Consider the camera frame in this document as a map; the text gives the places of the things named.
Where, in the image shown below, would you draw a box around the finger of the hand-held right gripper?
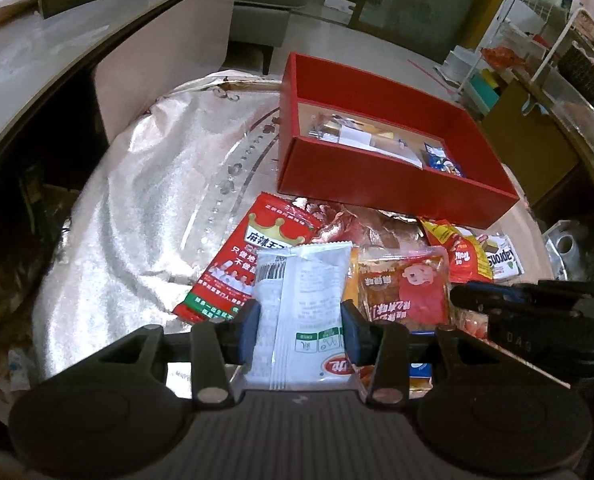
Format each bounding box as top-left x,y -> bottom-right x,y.
450,284 -> 584,316
514,280 -> 594,306

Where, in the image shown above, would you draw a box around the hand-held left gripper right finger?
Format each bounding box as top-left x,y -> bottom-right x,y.
342,301 -> 515,407

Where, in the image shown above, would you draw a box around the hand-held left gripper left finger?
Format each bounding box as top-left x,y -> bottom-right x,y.
89,300 -> 262,405

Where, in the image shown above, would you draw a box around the red and yellow snack packet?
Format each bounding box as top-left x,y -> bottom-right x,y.
419,219 -> 495,285

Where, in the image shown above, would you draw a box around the orange pig print snack packet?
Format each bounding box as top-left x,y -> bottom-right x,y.
357,246 -> 450,333

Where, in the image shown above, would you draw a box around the red crown print snack packet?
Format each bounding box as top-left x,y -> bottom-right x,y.
173,192 -> 323,325

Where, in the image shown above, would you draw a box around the red cardboard box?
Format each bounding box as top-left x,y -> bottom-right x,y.
276,52 -> 520,231

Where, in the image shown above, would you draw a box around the clear packet of red snacks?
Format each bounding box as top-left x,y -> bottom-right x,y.
304,200 -> 430,251

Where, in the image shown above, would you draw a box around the snacks inside red box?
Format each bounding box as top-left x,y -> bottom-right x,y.
338,124 -> 424,170

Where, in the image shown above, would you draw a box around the pink snack packet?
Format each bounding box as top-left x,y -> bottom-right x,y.
450,307 -> 490,341

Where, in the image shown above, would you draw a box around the white and black snack packet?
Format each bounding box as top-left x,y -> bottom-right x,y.
480,232 -> 524,281

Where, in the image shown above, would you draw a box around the blue and white snack packet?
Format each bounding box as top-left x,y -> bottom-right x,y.
408,361 -> 434,392

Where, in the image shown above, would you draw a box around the brown wooden cabinet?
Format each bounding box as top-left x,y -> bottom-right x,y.
480,65 -> 594,241

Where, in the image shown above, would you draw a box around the teal storage bin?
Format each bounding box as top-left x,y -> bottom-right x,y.
470,70 -> 503,116

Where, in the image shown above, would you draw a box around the clear wrapped candy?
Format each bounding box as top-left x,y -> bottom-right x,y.
304,114 -> 342,143

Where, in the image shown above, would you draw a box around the dark wicker basket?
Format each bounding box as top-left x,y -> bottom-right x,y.
560,45 -> 594,103

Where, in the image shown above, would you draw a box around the white plastic bucket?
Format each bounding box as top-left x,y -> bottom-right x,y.
442,46 -> 483,86

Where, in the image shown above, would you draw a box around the orange plastic bag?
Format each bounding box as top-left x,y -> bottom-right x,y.
482,46 -> 528,71

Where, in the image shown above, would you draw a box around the wood framed glass door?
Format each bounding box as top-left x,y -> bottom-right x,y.
357,0 -> 528,51

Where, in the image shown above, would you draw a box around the grey coffee table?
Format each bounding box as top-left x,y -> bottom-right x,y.
0,0 -> 240,176

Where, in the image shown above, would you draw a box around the white wire rack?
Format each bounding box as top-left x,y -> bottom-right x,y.
439,0 -> 594,126

